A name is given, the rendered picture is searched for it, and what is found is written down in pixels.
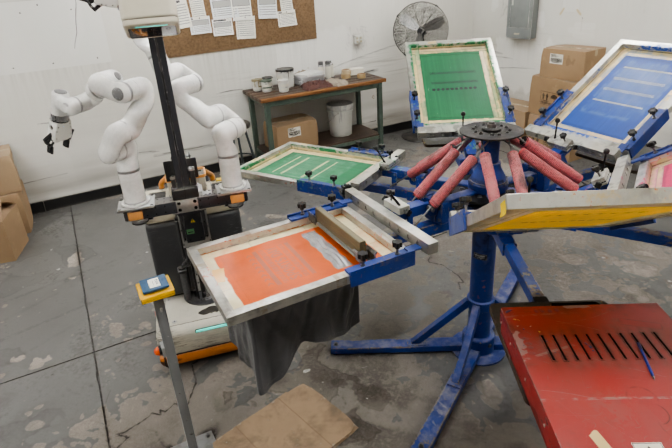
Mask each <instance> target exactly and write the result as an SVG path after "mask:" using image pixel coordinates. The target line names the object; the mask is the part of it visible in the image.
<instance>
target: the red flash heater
mask: <svg viewBox="0 0 672 448"><path fill-rule="evenodd" d="M500 323H501V335H502V337H503V340H504V342H505V345H506V347H507V350H508V352H509V355H510V357H511V360H512V362H513V365H514V367H515V370H516V372H517V375H518V377H519V380H520V382H521V385H522V387H523V390H524V392H525V395H526V397H527V400H528V402H529V405H530V407H531V410H532V412H533V415H534V417H535V419H536V422H537V424H538V427H539V429H540V432H541V434H542V437H543V439H544V442H545V444H546V447H547V448H672V319H671V318H670V317H669V315H668V314H667V313H666V312H665V311H664V310H663V309H662V308H661V307H660V305H659V304H658V303H631V304H599V305H567V306H535V307H503V308H501V310H500ZM636 342H640V344H641V346H642V348H643V351H644V353H645V355H646V358H647V360H648V362H649V364H650V367H651V369H652V371H653V373H654V376H655V380H654V379H653V378H652V376H651V374H650V372H649V370H648V367H647V365H646V363H645V360H644V358H643V356H642V354H641V351H640V349H639V347H638V345H637V343H636Z"/></svg>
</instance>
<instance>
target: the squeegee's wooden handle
mask: <svg viewBox="0 0 672 448"><path fill-rule="evenodd" d="M315 215H316V218H317V222H319V223H320V224H321V225H323V226H324V227H325V228H326V229H327V230H329V231H330V232H331V233H332V234H333V235H335V236H336V237H337V238H338V239H339V240H341V241H342V242H343V243H344V244H345V245H347V246H348V247H349V248H350V249H351V250H353V249H356V250H357V251H361V250H364V251H366V241H365V240H363V239H362V238H361V237H360V236H358V235H357V234H356V233H354V232H353V231H352V230H351V229H349V228H348V227H347V226H345V225H344V224H343V223H341V222H340V221H339V220H338V219H336V218H335V217H334V216H332V215H331V214H330V213H329V212H327V211H326V210H325V209H323V208H322V207H321V206H318V207H315Z"/></svg>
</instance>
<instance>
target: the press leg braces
mask: <svg viewBox="0 0 672 448"><path fill-rule="evenodd" d="M467 308H468V300H467V297H465V298H464V299H462V300H461V301H460V302H458V303H457V304H456V305H454V306H453V307H452V308H451V309H449V310H448V311H447V312H445V313H444V314H443V315H441V316H440V317H439V318H437V319H436V320H435V321H434V322H432V323H431V324H430V325H428V326H427V327H426V328H424V329H423V330H422V331H420V332H419V333H418V334H417V335H415V336H414V337H413V338H406V339H407V346H427V343H426V339H427V338H428V337H430V336H431V335H432V334H434V333H435V332H436V331H438V330H439V329H440V328H442V327H443V326H444V325H446V324H447V323H448V322H450V321H451V320H452V319H454V318H455V317H456V316H458V315H459V314H460V313H462V312H463V311H464V310H465V309H467ZM479 315H480V306H476V305H473V306H472V310H471V313H470V317H469V321H468V325H467V329H466V332H465V336H464V339H463V343H462V347H461V350H460V353H459V357H458V360H457V364H456V367H455V370H454V371H453V373H452V375H451V377H450V379H449V380H448V382H447V385H450V386H453V387H455V388H458V389H460V388H461V386H462V384H463V382H464V380H465V378H466V376H467V375H466V374H463V373H464V369H465V366H466V363H467V359H468V356H469V352H470V349H471V345H472V341H473V338H474V334H475V330H476V326H477V322H478V319H479Z"/></svg>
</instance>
